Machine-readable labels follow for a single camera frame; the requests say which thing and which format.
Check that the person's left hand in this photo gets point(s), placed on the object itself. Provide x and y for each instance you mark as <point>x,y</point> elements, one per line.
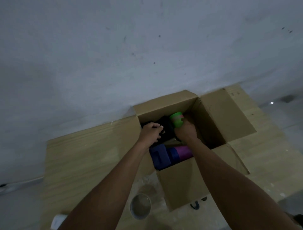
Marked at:
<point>150,135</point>

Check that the person's right hand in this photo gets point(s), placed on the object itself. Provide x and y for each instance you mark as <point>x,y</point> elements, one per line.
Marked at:
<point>188,131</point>

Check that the green plastic cup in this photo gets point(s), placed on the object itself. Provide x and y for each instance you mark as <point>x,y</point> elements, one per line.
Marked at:
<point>176,121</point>

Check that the black rectangular pouch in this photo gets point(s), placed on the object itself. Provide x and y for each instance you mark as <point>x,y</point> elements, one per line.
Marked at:
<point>168,131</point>

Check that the purple plastic holder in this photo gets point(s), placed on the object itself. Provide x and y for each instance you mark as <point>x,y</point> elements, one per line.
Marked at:
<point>161,157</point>

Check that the blue plastic cup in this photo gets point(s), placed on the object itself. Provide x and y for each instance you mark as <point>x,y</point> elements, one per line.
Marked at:
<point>173,155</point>

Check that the brown cardboard box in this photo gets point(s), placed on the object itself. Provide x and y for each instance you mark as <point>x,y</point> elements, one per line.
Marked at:
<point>182,187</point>

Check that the clear tape roll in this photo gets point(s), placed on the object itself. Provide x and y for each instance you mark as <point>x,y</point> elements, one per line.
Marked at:
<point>142,216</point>

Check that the white remote control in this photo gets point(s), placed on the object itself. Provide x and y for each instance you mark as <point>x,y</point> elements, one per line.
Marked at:
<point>58,222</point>

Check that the person's right forearm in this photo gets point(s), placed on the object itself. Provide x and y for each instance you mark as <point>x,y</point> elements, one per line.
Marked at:
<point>236,184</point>

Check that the person's left forearm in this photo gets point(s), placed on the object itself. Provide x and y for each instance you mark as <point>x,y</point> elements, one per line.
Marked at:
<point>106,196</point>

